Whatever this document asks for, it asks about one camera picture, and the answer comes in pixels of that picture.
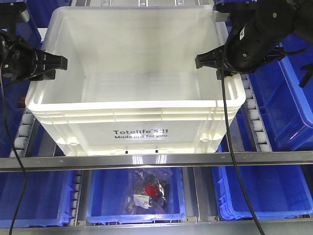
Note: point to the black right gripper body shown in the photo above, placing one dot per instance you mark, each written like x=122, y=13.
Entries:
x=252, y=41

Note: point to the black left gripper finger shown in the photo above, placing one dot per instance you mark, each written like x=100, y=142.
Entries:
x=46, y=62
x=46, y=75

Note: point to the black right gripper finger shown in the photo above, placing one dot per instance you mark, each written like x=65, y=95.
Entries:
x=213, y=59
x=224, y=72

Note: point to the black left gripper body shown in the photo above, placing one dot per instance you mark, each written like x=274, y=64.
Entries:
x=17, y=56

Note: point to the white plastic Totelife tote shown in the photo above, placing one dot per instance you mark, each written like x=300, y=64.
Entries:
x=131, y=85

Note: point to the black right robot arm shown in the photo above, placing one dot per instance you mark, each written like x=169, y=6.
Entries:
x=296, y=17

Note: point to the blue bin upper left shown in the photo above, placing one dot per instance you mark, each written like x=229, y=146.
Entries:
x=13, y=93

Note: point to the blue bin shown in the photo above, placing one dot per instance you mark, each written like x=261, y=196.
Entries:
x=107, y=192
x=46, y=201
x=13, y=93
x=275, y=192
x=286, y=108

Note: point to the blue bin upper right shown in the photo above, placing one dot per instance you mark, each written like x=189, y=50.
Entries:
x=286, y=108

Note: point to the blue bin lower middle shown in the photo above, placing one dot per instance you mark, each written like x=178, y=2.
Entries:
x=107, y=192

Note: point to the blue bin lower left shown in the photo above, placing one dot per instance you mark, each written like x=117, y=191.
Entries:
x=46, y=201

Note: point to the blue bin lower right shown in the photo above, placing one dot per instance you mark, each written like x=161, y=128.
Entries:
x=275, y=192

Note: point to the white roller track right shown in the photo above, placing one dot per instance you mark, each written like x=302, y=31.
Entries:
x=254, y=118

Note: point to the white roller track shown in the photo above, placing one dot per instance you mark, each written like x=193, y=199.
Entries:
x=75, y=197
x=23, y=136
x=254, y=118

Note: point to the white roller track left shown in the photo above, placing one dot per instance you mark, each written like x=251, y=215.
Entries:
x=23, y=136

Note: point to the clear bag of parts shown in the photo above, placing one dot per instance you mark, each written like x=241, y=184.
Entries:
x=147, y=191

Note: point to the lower white roller track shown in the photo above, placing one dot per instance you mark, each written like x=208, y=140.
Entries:
x=75, y=197

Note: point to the steel left shelf front rail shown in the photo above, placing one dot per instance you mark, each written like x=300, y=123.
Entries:
x=155, y=160

